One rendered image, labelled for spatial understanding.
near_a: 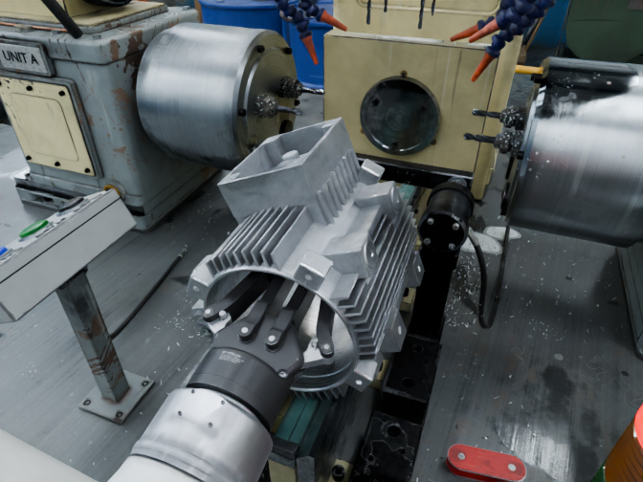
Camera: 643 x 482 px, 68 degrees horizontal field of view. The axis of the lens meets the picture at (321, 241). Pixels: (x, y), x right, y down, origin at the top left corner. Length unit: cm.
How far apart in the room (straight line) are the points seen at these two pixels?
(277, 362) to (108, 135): 63
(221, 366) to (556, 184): 48
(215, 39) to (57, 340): 53
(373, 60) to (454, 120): 18
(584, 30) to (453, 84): 402
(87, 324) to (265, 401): 29
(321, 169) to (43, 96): 63
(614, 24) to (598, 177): 421
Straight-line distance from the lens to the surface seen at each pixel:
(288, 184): 45
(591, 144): 68
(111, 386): 69
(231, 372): 37
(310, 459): 48
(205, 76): 80
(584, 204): 70
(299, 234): 43
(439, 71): 87
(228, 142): 79
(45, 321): 88
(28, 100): 102
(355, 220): 48
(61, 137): 100
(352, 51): 90
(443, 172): 69
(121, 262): 94
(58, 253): 54
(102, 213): 57
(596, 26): 486
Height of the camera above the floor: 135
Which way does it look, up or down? 36 degrees down
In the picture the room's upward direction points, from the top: straight up
